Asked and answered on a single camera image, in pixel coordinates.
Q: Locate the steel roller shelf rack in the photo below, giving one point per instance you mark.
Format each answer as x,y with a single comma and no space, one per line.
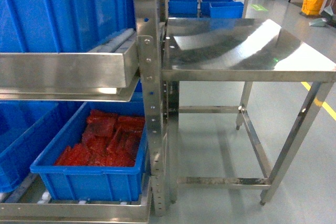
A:
108,72

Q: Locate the red plastic parts pile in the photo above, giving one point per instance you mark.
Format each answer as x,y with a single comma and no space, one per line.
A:
109,140

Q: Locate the blue bin with red parts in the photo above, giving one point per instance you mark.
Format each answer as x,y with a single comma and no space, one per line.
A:
95,183

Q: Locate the stainless steel side table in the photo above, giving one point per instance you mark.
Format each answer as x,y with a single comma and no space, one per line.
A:
239,53

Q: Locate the blue bin lower middle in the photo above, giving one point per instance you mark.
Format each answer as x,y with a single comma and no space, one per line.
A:
27,127

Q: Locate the large blue bin upper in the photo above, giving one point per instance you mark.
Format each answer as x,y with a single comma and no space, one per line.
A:
62,25

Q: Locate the yellow mop bucket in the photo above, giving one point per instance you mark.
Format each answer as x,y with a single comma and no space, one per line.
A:
311,7

